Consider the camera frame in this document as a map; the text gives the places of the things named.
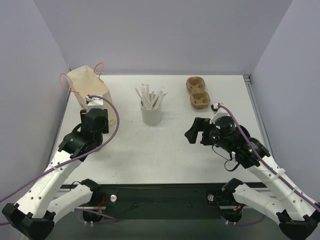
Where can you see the brown pulp cup carrier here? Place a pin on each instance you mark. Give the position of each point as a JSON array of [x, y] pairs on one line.
[[199, 98]]

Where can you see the white straw holder cup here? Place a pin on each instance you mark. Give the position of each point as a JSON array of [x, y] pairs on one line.
[[151, 117]]

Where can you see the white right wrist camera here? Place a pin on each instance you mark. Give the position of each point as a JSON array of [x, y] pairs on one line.
[[217, 112]]

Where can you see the beige paper takeout bag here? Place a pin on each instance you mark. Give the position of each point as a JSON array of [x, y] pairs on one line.
[[83, 81]]

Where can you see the wrapped white straws bundle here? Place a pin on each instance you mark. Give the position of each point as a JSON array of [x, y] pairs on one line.
[[151, 100]]

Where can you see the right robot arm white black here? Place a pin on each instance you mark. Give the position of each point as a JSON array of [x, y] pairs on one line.
[[295, 213]]

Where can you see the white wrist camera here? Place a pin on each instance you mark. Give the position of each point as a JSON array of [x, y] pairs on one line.
[[217, 112], [94, 103]]

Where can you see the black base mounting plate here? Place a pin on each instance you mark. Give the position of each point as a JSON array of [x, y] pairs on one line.
[[179, 201]]

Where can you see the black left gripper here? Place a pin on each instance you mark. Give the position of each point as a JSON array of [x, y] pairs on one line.
[[94, 110]]

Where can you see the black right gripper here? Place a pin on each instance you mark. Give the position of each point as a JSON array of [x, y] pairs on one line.
[[205, 131]]

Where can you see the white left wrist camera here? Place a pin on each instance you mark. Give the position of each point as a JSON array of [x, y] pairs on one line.
[[94, 103]]

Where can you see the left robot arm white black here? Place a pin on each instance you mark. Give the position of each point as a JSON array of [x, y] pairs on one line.
[[36, 213]]

